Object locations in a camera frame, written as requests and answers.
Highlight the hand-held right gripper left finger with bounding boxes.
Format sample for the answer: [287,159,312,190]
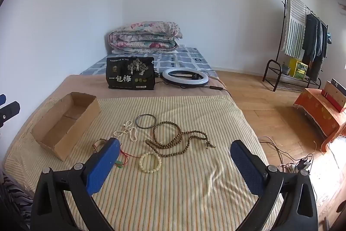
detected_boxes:
[30,137,121,231]

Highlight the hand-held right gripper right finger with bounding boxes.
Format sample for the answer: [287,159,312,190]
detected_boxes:
[230,139,319,231]

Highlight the white pearl necklace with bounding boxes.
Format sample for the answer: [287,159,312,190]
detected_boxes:
[113,120,138,143]

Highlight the brown cardboard box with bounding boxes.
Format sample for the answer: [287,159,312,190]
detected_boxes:
[30,92,101,162]

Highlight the thin dark bangle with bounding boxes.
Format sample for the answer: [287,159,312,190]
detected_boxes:
[135,114,157,129]

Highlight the power strip with plugs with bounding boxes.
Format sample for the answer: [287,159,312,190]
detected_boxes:
[280,157,312,174]

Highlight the striped yellow blanket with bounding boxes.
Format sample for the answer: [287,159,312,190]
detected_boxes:
[3,96,284,231]

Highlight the tan pink blanket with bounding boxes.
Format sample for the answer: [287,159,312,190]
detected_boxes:
[0,74,233,166]

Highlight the zebra striped cloth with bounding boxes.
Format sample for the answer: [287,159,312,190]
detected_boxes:
[0,171,33,231]

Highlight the orange cloth covered stool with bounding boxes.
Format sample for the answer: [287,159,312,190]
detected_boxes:
[294,87,346,153]

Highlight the black printed snack bag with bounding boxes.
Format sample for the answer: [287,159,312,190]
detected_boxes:
[106,57,155,90]

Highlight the black metal clothes rack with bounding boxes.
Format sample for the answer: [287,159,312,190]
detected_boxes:
[263,0,329,92]

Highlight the yellow box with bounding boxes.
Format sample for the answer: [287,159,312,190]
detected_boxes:
[289,58,309,77]

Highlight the tan box with red edge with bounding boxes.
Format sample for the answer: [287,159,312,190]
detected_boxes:
[322,79,346,113]

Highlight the blue patterned bed sheet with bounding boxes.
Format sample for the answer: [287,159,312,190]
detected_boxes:
[80,45,218,77]

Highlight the folded floral quilt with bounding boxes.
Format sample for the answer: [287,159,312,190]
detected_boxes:
[109,21,183,54]

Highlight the dark hanging garment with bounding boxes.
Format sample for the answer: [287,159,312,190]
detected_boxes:
[301,14,318,62]
[314,18,329,82]

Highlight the green striped hanging cloth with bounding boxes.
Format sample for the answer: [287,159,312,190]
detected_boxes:
[281,0,307,57]

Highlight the red cord green bead necklace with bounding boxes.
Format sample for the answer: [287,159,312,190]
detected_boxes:
[93,138,141,168]

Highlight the loose floor cables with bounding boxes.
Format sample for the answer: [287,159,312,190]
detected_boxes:
[258,136,317,166]

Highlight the white bead bracelet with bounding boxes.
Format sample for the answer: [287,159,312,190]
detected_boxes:
[139,152,162,174]

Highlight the brown wooden bead necklace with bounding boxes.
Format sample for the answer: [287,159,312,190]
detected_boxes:
[145,121,217,158]

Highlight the black ring light cable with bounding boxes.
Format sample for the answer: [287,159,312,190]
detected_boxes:
[154,73,227,92]

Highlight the white ring light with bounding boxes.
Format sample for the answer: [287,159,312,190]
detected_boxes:
[162,68,209,86]

